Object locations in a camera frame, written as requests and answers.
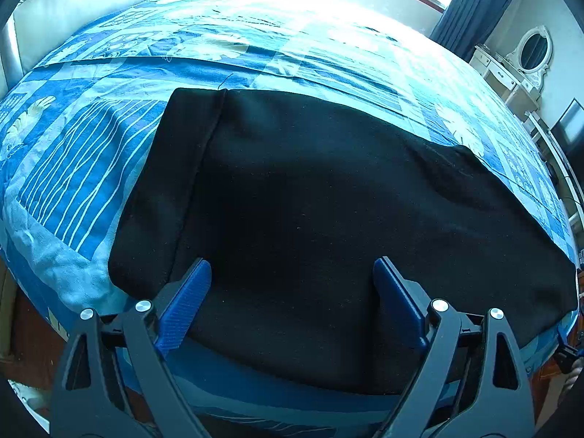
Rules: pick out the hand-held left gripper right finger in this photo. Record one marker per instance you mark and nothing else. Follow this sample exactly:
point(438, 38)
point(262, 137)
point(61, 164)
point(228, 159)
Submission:
point(394, 299)

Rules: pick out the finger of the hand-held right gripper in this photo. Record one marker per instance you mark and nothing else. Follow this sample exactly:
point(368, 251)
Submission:
point(569, 358)

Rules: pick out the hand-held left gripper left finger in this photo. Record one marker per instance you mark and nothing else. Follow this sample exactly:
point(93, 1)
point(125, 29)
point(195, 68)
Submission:
point(189, 299)

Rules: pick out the black pants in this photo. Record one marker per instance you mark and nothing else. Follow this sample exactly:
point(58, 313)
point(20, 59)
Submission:
point(296, 191)

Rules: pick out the blue patterned bedsheet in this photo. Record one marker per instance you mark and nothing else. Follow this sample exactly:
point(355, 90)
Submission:
point(91, 155)

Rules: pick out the white tv stand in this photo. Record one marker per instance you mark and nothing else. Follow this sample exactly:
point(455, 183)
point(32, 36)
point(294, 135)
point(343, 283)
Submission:
point(545, 139)

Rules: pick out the television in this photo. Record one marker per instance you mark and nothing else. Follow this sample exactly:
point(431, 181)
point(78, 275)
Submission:
point(570, 123)

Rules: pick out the cream vanity dresser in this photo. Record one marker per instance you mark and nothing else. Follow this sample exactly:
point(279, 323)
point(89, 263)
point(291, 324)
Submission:
point(497, 73)

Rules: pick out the oval vanity mirror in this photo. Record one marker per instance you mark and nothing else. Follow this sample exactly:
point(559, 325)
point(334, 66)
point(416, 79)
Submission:
point(534, 50)

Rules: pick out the dark blue curtain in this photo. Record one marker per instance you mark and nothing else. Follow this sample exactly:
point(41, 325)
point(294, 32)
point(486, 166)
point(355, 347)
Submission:
point(479, 9)

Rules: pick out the cream leather headboard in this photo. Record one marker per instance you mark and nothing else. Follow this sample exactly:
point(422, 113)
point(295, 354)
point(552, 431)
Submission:
point(59, 13)

